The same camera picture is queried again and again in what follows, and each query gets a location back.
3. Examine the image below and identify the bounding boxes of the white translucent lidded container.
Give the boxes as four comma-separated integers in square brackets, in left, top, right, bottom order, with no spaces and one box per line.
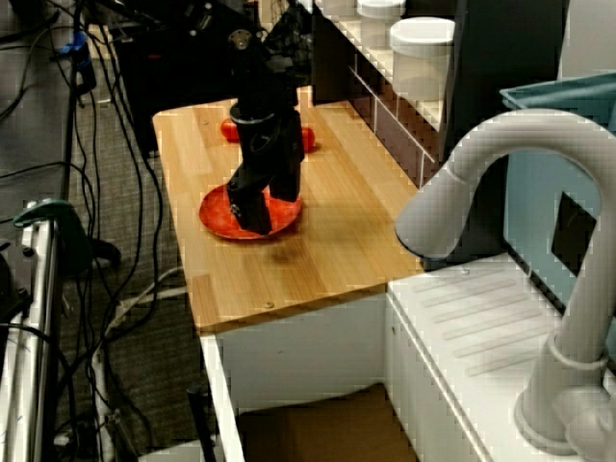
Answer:
[356,0,408,48]
[388,17,456,102]

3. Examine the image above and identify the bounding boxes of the blue tape piece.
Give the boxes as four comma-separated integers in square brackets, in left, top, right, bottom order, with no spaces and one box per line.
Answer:
[58,29,92,72]

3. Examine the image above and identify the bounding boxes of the dark tile backsplash panel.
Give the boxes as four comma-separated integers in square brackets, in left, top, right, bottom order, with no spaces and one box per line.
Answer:
[312,0,451,190]

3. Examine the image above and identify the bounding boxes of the white sink basin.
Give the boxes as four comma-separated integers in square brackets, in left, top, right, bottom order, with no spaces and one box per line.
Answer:
[199,252,616,462]

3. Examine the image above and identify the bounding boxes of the thin black pole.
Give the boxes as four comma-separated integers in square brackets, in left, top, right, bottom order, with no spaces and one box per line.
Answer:
[60,0,88,206]

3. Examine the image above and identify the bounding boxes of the green power drill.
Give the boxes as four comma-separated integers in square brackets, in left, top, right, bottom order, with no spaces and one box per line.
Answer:
[12,198,122,279]

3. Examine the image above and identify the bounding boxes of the aluminium frame profile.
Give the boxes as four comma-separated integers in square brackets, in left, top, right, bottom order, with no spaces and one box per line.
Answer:
[0,201,66,462]

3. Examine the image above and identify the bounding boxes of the black upright panel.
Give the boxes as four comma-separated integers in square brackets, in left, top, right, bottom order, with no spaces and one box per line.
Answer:
[311,0,360,105]

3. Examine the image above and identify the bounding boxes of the red elongated toy vegetable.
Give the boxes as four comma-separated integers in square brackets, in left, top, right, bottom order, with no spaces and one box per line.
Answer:
[219,117,318,154]

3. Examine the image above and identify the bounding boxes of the grey cable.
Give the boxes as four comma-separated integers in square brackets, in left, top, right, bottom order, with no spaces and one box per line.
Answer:
[100,266,190,341]

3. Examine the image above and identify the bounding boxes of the red round plate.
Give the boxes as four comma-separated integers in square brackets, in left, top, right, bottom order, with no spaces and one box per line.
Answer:
[198,184,303,242]

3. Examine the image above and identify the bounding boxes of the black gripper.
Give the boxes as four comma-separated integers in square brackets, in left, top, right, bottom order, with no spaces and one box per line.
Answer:
[225,102,305,238]

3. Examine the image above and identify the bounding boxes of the grey toy faucet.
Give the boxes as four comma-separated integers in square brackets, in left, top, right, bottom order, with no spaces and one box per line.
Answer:
[394,108,616,458]

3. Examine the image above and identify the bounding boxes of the teal plastic bin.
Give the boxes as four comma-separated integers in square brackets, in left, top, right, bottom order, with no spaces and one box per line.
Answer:
[499,71,616,328]

